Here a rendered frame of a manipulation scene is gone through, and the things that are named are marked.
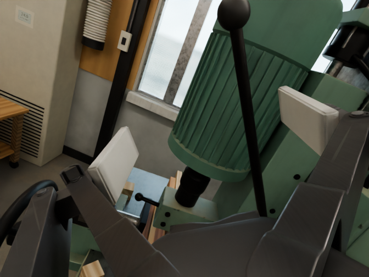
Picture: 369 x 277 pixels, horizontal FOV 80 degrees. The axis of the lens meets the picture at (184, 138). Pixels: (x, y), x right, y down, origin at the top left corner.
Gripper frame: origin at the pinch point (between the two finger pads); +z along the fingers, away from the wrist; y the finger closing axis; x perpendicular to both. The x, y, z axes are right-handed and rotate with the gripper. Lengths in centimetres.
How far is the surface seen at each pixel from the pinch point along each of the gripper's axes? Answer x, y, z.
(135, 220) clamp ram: -29.2, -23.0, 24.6
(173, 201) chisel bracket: -24.0, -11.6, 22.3
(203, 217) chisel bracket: -28.5, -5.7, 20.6
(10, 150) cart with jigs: -31, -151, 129
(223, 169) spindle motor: -14.0, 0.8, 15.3
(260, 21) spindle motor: 6.5, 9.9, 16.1
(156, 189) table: -36, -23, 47
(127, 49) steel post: 13, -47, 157
